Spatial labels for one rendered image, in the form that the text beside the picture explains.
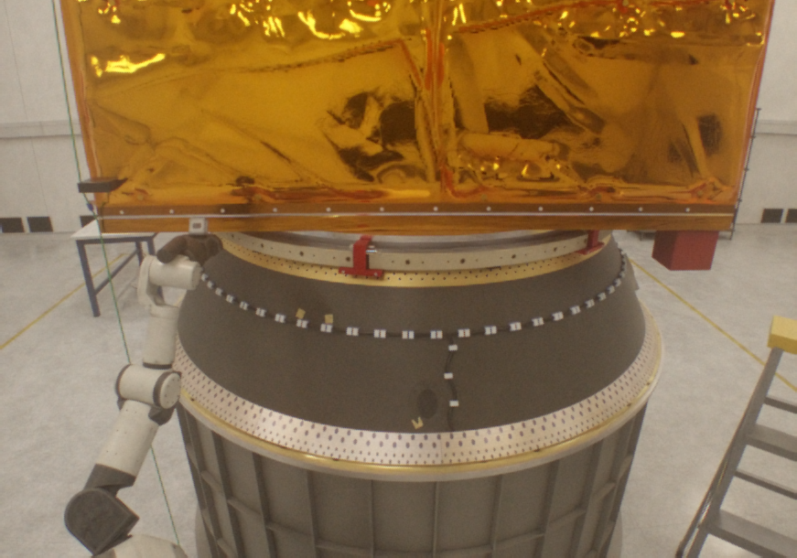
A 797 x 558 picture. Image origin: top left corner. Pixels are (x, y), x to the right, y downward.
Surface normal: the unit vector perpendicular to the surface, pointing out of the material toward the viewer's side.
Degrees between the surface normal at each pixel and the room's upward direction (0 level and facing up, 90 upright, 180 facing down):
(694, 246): 90
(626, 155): 91
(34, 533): 0
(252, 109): 88
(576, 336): 62
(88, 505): 41
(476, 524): 90
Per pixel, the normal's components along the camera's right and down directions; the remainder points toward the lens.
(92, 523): 0.33, -0.51
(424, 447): 0.01, -0.44
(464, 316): 0.14, -0.13
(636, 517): 0.00, -0.93
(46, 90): 0.04, 0.36
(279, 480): -0.40, 0.32
